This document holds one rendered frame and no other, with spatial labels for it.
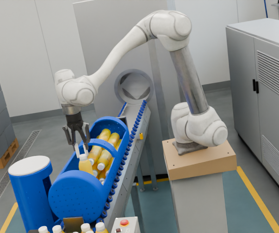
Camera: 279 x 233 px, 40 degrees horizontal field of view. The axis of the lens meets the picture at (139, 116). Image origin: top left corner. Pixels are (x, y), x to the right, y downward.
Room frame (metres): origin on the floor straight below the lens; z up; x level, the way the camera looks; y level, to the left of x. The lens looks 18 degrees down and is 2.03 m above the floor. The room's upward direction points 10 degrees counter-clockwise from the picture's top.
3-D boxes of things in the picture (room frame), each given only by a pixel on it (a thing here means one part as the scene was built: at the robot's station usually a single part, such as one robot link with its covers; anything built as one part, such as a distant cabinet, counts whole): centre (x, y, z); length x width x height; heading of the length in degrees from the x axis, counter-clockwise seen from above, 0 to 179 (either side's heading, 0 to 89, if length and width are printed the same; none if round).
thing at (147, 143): (3.60, -0.04, 0.31); 0.06 x 0.06 x 0.63; 80
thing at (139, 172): (3.63, 0.10, 0.31); 0.06 x 0.06 x 0.63; 80
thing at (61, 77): (1.77, 0.31, 1.66); 0.13 x 0.11 x 0.16; 27
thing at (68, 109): (1.78, 0.31, 1.55); 0.09 x 0.09 x 0.06
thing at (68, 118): (1.78, 0.31, 1.48); 0.08 x 0.07 x 0.09; 80
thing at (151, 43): (3.02, -0.20, 0.85); 0.06 x 0.06 x 1.70; 80
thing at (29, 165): (2.39, 0.79, 1.03); 0.28 x 0.28 x 0.01
